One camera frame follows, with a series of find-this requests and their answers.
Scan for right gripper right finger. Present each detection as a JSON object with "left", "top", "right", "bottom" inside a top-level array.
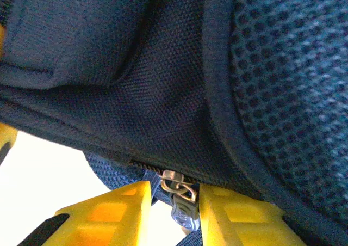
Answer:
[{"left": 200, "top": 184, "right": 313, "bottom": 246}]

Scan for navy blue backpack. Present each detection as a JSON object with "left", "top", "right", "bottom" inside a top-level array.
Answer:
[{"left": 0, "top": 0, "right": 348, "bottom": 246}]

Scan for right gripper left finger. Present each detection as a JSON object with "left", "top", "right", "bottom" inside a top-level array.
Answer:
[{"left": 18, "top": 180, "right": 152, "bottom": 246}]

